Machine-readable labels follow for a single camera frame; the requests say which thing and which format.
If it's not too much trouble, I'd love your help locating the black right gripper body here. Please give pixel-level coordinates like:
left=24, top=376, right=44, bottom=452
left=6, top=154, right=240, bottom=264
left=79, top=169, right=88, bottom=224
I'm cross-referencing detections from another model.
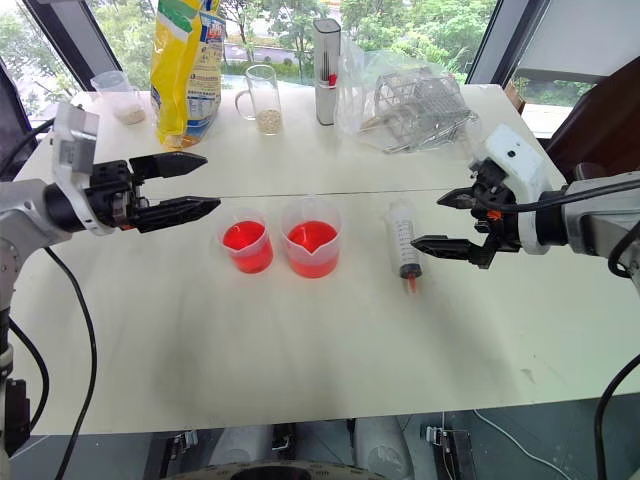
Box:
left=468, top=158, right=522, bottom=272

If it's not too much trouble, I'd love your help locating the brown wooden furniture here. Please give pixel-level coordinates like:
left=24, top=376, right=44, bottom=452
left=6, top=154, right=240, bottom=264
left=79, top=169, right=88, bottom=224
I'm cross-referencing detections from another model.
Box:
left=503, top=62, right=640, bottom=187

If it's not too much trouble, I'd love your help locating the metal wire basket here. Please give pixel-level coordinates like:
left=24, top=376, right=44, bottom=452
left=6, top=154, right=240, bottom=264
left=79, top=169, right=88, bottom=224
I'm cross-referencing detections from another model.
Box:
left=370, top=66, right=480, bottom=154

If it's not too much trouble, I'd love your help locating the metal table clamp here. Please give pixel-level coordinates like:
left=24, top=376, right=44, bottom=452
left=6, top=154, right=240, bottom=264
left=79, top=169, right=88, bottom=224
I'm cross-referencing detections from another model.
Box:
left=421, top=422, right=474, bottom=480
left=167, top=429, right=201, bottom=464

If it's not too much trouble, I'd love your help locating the clear cup with white grains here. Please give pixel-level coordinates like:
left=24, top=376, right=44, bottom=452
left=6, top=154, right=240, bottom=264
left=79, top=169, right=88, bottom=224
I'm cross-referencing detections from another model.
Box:
left=90, top=70, right=148, bottom=126

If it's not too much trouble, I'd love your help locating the small beaker red liquid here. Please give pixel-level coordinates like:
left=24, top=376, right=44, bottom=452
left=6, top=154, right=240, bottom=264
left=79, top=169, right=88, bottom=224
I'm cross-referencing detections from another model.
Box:
left=216, top=205, right=276, bottom=275

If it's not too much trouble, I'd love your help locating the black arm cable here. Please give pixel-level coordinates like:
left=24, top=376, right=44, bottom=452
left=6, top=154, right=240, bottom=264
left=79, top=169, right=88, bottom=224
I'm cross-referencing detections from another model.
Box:
left=492, top=176, right=640, bottom=279
left=42, top=246, right=99, bottom=480

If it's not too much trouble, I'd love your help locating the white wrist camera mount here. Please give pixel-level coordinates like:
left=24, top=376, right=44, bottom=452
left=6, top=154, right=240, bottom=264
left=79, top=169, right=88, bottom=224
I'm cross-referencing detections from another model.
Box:
left=49, top=102, right=120, bottom=237
left=469, top=124, right=557, bottom=257

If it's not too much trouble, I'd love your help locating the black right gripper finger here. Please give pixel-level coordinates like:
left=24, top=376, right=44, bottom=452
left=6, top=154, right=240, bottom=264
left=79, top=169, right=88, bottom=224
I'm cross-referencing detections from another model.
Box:
left=410, top=234, right=484, bottom=262
left=436, top=186, right=477, bottom=212

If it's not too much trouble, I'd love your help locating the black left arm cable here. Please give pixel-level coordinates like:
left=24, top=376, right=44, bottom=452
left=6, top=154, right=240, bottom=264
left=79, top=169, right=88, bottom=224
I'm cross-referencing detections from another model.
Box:
left=42, top=246, right=99, bottom=480

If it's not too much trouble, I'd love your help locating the black cable at robot side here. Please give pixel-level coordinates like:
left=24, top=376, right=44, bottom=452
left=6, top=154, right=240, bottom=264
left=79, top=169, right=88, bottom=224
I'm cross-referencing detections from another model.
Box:
left=6, top=318, right=52, bottom=437
left=594, top=351, right=640, bottom=480

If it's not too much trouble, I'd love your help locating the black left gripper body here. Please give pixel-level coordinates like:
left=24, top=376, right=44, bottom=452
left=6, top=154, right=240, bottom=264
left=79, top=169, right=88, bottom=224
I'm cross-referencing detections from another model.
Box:
left=81, top=159, right=152, bottom=234

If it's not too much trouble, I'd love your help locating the tall white rectangular container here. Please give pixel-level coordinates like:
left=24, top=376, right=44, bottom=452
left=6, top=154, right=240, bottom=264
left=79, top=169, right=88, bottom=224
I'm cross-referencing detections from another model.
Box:
left=312, top=18, right=344, bottom=127

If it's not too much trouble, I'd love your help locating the dark window frame post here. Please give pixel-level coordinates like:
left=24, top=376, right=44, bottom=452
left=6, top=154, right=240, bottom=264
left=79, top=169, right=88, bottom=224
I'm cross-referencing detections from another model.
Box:
left=13, top=0, right=125, bottom=93
left=463, top=0, right=535, bottom=86

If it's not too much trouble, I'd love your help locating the clear plastic syringe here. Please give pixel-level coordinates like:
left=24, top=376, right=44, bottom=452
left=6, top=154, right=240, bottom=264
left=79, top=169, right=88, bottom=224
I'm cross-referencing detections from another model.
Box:
left=385, top=198, right=424, bottom=296

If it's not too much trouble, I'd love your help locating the large beaker red liquid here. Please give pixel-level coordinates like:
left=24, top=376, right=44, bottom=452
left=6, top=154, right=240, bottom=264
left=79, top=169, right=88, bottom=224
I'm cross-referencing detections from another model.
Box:
left=280, top=194, right=344, bottom=280

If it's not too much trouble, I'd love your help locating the yellow plastic bag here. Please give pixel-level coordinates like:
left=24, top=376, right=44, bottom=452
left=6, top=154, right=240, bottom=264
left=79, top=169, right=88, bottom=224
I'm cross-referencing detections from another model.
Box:
left=149, top=0, right=227, bottom=151

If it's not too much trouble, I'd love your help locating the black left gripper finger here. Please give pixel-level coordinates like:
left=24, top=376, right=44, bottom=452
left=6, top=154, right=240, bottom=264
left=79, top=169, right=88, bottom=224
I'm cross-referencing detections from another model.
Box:
left=128, top=152, right=209, bottom=181
left=135, top=195, right=222, bottom=235

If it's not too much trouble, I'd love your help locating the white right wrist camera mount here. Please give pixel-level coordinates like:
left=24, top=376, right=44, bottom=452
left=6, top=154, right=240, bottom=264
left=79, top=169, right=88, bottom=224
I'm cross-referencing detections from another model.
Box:
left=469, top=124, right=557, bottom=257

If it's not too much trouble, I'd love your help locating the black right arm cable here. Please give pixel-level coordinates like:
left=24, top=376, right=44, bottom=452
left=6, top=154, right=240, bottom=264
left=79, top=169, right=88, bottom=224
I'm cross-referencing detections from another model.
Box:
left=492, top=176, right=640, bottom=279

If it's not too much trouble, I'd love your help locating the glass mug with beans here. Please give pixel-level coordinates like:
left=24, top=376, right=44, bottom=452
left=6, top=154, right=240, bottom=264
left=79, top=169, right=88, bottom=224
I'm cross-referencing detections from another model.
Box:
left=234, top=64, right=285, bottom=136

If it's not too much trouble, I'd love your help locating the clear plastic bag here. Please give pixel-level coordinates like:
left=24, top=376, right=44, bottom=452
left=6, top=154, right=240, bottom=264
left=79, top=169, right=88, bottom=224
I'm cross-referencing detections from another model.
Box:
left=336, top=36, right=482, bottom=154

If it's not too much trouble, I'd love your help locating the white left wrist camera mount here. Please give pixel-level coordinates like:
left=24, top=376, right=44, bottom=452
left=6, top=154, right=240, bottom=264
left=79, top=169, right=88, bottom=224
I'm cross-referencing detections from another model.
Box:
left=49, top=102, right=120, bottom=237

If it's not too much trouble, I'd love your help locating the white floor cable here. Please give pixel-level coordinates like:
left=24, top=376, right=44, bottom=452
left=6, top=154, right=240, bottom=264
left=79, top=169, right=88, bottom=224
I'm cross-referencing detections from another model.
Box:
left=472, top=408, right=569, bottom=480

